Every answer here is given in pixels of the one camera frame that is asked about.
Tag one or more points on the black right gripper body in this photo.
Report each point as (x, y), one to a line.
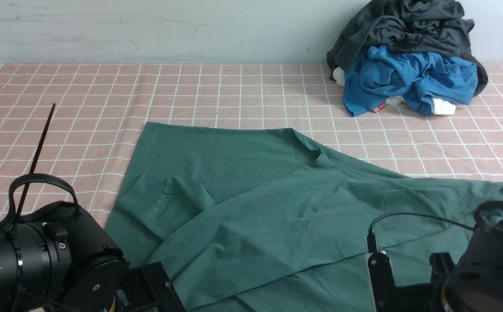
(425, 297)

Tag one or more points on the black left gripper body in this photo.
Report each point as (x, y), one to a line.
(147, 288)

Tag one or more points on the green long sleeve shirt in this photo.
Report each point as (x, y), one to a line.
(272, 221)

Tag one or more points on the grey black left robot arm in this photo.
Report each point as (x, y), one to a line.
(60, 259)

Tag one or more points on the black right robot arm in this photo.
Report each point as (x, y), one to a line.
(473, 284)

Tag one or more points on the pink checkered tablecloth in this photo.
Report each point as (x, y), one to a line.
(101, 110)

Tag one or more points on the blue garment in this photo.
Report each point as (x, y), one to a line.
(418, 77)

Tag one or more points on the dark grey garment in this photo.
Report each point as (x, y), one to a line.
(408, 26)

